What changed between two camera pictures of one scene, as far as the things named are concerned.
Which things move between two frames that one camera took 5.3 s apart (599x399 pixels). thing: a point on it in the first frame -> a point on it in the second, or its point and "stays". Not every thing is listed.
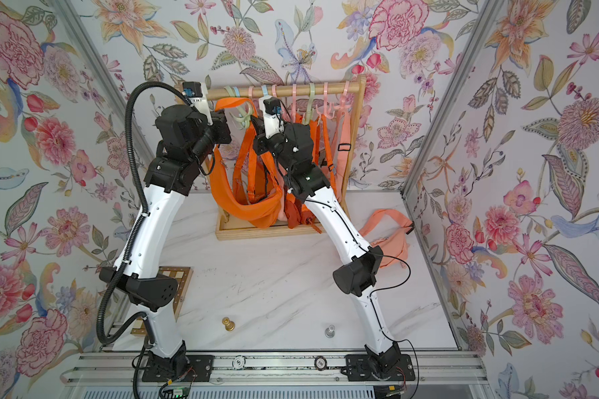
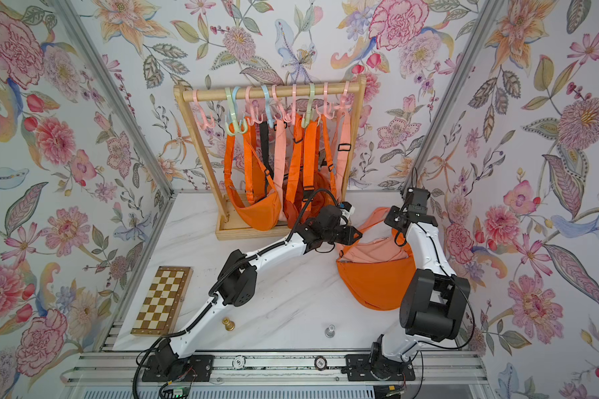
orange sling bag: x=257 y=183 -> x=382 y=285
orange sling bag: x=318 y=125 -> x=259 y=211
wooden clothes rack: x=228 y=229 stays
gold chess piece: x=229 y=325 stays
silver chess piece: x=329 y=332 stays
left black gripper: x=219 y=125 -> x=346 y=235
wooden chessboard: x=183 y=275 stays
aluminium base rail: x=99 y=370 stays
